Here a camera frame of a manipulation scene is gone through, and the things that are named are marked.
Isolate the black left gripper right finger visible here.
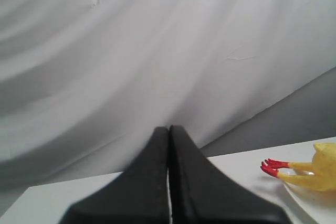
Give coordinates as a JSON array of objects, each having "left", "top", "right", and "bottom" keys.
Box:
[{"left": 169, "top": 126, "right": 290, "bottom": 223}]

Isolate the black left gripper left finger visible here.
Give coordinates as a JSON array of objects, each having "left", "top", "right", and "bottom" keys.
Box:
[{"left": 62, "top": 127, "right": 168, "bottom": 224}]

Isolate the yellow rubber chicken toy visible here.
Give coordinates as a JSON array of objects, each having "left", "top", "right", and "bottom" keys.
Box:
[{"left": 260, "top": 143, "right": 335, "bottom": 192}]

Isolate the white square plate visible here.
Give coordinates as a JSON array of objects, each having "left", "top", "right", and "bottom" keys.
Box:
[{"left": 283, "top": 182, "right": 336, "bottom": 224}]

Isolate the grey backdrop cloth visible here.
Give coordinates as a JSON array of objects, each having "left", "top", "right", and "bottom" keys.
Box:
[{"left": 0, "top": 0, "right": 336, "bottom": 188}]

